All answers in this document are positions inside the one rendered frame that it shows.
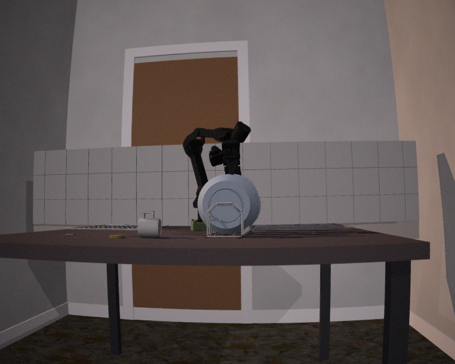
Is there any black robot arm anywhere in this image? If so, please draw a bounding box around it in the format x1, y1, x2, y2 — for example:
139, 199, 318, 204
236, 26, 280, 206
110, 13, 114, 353
183, 121, 251, 208

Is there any white tiled splashback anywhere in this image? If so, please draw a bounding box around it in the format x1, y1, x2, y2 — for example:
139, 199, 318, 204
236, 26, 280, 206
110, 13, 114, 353
33, 141, 419, 239

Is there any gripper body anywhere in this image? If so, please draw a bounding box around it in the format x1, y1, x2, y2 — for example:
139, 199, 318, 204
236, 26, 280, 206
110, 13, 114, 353
222, 140, 240, 158

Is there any grey mug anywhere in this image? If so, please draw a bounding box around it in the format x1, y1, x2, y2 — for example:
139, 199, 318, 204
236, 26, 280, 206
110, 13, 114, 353
138, 211, 162, 237

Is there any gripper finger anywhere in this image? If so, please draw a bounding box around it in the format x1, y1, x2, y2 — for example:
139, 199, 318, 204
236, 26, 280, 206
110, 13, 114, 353
223, 156, 240, 175
225, 166, 241, 174

